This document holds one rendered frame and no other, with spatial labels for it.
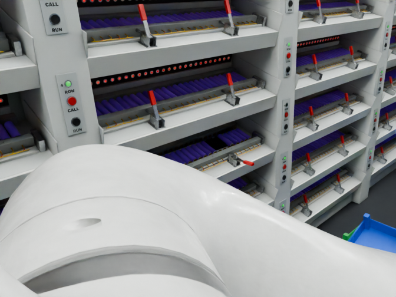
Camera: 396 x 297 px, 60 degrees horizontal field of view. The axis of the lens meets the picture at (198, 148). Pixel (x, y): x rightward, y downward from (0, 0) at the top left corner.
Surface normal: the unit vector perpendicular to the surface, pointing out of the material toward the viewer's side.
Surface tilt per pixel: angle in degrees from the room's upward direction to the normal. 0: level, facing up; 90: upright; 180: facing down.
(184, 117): 18
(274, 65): 90
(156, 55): 108
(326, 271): 34
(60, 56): 90
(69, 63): 90
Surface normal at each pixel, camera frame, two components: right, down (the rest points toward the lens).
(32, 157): 0.14, -0.80
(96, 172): 0.17, -0.94
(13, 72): 0.63, 0.52
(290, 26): 0.65, 0.25
